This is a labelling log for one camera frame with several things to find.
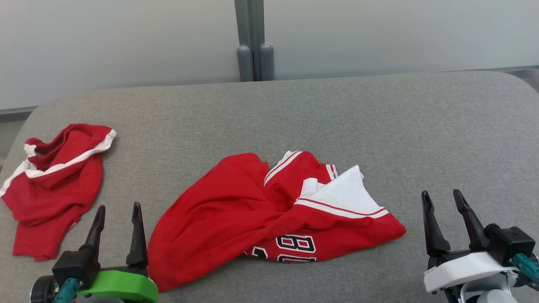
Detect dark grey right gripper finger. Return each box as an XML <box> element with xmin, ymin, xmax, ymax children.
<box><xmin>421</xmin><ymin>191</ymin><xmax>451</xmax><ymax>256</ymax></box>
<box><xmin>453</xmin><ymin>189</ymin><xmax>491</xmax><ymax>251</ymax></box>

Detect red shorts with white stripe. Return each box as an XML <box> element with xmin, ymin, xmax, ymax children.
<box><xmin>0</xmin><ymin>123</ymin><xmax>117</xmax><ymax>262</ymax></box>

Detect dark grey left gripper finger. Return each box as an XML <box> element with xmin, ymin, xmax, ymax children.
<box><xmin>125</xmin><ymin>202</ymin><xmax>149</xmax><ymax>267</ymax></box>
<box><xmin>80</xmin><ymin>205</ymin><xmax>106</xmax><ymax>260</ymax></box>

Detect grey fabric sofa seat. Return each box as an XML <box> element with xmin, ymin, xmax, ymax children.
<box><xmin>0</xmin><ymin>71</ymin><xmax>539</xmax><ymax>303</ymax></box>

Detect teal camera cable plug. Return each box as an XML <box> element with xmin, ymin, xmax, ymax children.
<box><xmin>54</xmin><ymin>278</ymin><xmax>81</xmax><ymax>303</ymax></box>
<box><xmin>511</xmin><ymin>252</ymin><xmax>539</xmax><ymax>291</ymax></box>

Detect teal right camera cable plug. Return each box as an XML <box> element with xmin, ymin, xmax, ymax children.
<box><xmin>511</xmin><ymin>252</ymin><xmax>539</xmax><ymax>291</ymax></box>

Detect grey partition post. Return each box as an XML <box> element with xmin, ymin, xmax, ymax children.
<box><xmin>234</xmin><ymin>0</ymin><xmax>255</xmax><ymax>82</ymax></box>
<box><xmin>248</xmin><ymin>0</ymin><xmax>275</xmax><ymax>82</ymax></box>

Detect red Bulls basketball jersey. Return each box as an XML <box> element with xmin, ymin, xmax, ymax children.
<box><xmin>147</xmin><ymin>150</ymin><xmax>407</xmax><ymax>292</ymax></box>

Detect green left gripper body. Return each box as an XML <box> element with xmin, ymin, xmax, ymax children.
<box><xmin>77</xmin><ymin>265</ymin><xmax>159</xmax><ymax>303</ymax></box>

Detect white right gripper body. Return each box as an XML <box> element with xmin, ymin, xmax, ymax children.
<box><xmin>423</xmin><ymin>248</ymin><xmax>519</xmax><ymax>293</ymax></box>

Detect teal left camera cable plug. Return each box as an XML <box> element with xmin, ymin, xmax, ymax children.
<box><xmin>54</xmin><ymin>278</ymin><xmax>81</xmax><ymax>303</ymax></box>

